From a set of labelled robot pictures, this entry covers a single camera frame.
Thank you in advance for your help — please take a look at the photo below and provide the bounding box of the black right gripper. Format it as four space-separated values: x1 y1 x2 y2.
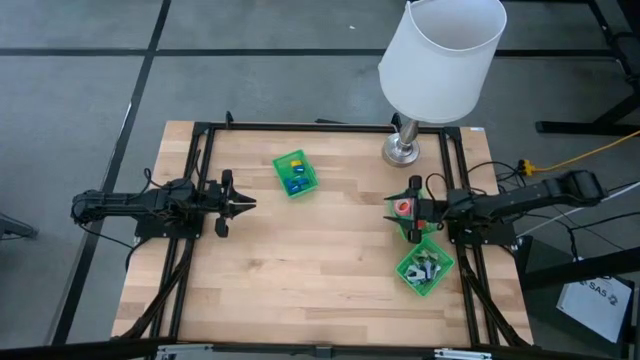
383 174 452 246

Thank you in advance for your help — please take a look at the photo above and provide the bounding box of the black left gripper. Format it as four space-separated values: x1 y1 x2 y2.
199 168 258 240

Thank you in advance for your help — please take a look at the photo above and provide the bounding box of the green plastic basket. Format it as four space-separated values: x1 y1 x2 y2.
394 235 456 298
389 187 441 242
271 148 320 200

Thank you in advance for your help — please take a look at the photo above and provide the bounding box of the white shade silver table lamp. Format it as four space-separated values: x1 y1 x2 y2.
377 0 509 169

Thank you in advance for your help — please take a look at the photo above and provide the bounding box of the white paper box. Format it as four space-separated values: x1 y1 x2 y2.
556 274 634 345

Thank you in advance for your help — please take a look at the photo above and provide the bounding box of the black rig crossbar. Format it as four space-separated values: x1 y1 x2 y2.
0 337 640 360

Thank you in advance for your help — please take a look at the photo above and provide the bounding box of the dark grey stand foot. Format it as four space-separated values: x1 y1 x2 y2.
0 212 40 241

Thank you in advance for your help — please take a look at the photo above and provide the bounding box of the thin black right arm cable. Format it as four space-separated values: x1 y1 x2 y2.
423 159 514 201

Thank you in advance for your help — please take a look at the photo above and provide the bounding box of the black aluminium table frame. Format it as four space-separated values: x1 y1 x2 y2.
115 110 532 351

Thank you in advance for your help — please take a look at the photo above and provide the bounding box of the silver metal bracket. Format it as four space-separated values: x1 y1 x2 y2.
155 343 215 360
433 348 494 360

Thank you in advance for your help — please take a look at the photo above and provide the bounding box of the white floor cable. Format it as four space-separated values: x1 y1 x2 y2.
517 180 640 239

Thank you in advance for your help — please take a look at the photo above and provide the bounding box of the black desk frame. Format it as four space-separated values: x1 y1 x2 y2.
534 0 640 137
517 234 640 359

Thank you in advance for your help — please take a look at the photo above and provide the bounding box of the black floor cable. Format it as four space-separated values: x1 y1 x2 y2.
519 209 640 261

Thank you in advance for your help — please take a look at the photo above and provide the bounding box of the yellow extension cable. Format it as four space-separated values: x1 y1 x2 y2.
530 129 640 174

